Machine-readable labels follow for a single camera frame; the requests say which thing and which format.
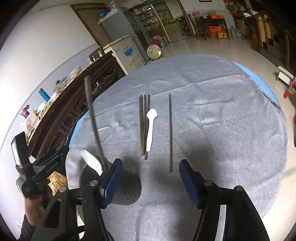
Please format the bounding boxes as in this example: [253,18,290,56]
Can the grey table cloth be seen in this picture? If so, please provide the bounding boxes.
[66,54,290,241]

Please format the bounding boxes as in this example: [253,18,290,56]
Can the small floor fan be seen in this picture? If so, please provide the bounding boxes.
[147,45,163,62]

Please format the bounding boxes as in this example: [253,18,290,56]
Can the blue thermos bottle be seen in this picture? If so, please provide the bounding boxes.
[38,88,50,102]

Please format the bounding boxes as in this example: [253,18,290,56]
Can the person's left hand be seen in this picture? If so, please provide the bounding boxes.
[25,185,53,227]

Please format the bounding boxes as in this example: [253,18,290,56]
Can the red stool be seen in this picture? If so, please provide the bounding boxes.
[283,77,296,123]

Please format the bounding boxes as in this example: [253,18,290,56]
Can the glass lidded pot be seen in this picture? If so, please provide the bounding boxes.
[54,77,67,92]

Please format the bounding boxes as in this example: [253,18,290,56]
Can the purple water bottle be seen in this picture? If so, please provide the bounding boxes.
[20,105,30,119]

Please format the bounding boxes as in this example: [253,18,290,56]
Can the dark wooden side table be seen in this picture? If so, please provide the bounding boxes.
[188,14,230,40]

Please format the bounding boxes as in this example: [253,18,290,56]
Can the black perforated utensil holder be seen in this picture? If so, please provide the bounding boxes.
[79,164,142,206]

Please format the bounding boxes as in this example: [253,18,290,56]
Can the dark chopstick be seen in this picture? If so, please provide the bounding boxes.
[139,95,144,156]
[144,94,147,160]
[146,95,152,153]
[84,76,109,171]
[169,93,173,172]

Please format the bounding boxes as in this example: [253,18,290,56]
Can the grey refrigerator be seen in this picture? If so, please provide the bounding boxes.
[99,2,152,62]

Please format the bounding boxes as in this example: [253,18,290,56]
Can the white plastic spoon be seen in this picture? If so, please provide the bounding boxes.
[80,150,103,176]
[146,109,158,152]

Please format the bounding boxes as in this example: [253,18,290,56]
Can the shelf with goods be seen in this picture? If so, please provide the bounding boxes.
[130,3,169,42]

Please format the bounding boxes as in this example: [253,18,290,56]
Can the white step stool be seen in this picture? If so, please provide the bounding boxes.
[276,66,294,86]

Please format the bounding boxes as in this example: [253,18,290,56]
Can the orange boxes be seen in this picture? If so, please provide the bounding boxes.
[208,15,230,39]

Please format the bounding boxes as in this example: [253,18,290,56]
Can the wooden chair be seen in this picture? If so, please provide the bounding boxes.
[89,46,105,63]

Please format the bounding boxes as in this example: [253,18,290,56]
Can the white chest freezer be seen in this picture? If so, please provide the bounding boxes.
[103,35,146,75]

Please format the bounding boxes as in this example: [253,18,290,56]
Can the dark carved wooden table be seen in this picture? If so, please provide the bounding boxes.
[28,52,125,159]

